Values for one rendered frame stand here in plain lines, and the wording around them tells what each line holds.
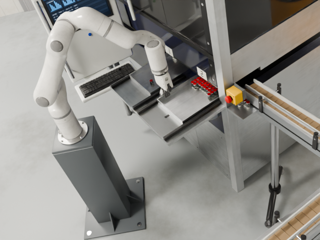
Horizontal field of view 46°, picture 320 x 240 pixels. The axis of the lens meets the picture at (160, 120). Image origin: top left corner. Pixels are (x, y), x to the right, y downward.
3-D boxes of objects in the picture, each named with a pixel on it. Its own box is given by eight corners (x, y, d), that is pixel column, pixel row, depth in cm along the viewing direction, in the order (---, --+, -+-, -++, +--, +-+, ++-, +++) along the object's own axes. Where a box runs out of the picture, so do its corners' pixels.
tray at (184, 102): (202, 75, 239) (201, 71, 236) (229, 95, 221) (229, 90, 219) (157, 103, 230) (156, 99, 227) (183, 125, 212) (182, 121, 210)
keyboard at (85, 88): (129, 64, 277) (128, 61, 275) (136, 73, 267) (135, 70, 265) (79, 87, 270) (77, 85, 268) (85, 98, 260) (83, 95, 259)
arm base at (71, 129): (56, 147, 225) (43, 126, 212) (60, 125, 238) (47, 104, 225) (87, 141, 223) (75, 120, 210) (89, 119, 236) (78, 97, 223)
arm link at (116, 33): (107, 21, 185) (159, 51, 195) (101, 40, 174) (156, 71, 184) (115, 7, 179) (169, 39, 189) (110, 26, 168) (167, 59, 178)
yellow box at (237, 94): (236, 93, 210) (235, 83, 205) (245, 99, 205) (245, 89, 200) (226, 100, 208) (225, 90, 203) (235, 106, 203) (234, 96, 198)
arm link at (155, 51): (151, 60, 191) (149, 72, 185) (145, 38, 182) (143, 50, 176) (167, 58, 190) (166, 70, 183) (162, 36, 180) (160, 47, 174)
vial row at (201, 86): (196, 84, 234) (195, 78, 231) (215, 97, 222) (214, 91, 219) (194, 85, 233) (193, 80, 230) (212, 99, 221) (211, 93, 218)
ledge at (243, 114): (245, 97, 219) (245, 95, 218) (262, 109, 211) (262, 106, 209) (227, 110, 216) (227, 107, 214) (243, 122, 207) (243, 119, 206)
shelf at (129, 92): (168, 54, 266) (167, 51, 264) (235, 101, 219) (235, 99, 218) (110, 87, 253) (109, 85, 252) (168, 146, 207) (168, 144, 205)
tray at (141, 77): (171, 54, 261) (170, 50, 259) (194, 70, 244) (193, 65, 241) (130, 78, 252) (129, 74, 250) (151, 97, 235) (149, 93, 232)
